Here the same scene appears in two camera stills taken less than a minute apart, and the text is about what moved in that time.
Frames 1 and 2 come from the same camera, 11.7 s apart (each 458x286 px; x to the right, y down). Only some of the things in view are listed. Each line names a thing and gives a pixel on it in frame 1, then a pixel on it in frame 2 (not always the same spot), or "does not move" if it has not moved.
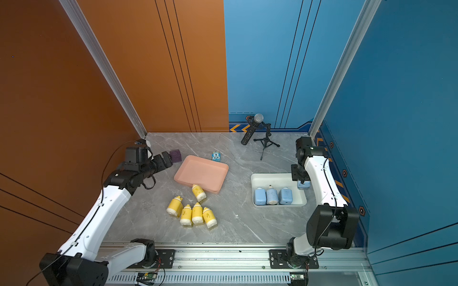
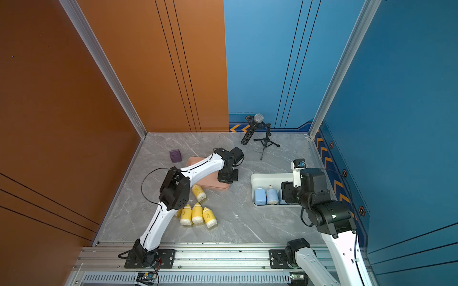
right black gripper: (294, 174) → (287, 187)
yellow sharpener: (198, 193) does not move
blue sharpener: (285, 196) does not move
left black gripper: (162, 165) → (225, 180)
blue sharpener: (260, 196) does not move
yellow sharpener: (209, 217) does not move
